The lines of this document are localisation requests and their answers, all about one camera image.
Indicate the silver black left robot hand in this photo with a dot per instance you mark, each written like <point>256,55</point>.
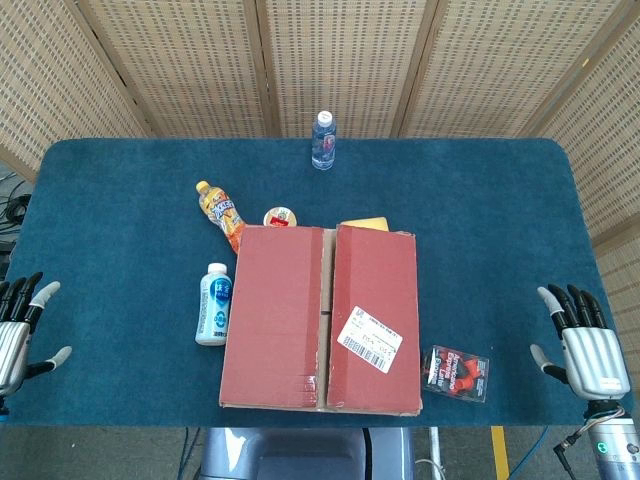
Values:
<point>15,350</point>

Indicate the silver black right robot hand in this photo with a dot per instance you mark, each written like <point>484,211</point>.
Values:
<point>592,360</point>

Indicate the large red cardboard box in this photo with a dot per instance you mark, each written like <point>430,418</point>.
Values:
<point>275,320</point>

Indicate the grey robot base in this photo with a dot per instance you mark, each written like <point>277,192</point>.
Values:
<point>300,455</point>

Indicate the red earplug packet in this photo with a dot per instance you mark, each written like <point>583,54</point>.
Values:
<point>455,375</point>

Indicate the blue carpet table cover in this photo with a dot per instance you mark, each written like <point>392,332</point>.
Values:
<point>100,225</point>

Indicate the white metal pole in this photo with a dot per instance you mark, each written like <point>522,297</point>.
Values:
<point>435,442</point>

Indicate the white milk drink bottle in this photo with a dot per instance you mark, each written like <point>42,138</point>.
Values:
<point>214,310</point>

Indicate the orange juice bottle yellow cap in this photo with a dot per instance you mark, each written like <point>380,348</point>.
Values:
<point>222,212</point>

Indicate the yellow sponge block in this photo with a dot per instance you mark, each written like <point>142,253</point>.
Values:
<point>367,223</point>

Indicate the small round red-label cup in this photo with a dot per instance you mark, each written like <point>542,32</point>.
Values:
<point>279,217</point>

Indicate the clear water bottle white cap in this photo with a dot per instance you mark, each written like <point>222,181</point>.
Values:
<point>323,145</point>

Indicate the woven folding screen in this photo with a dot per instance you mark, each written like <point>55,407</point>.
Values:
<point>350,60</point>

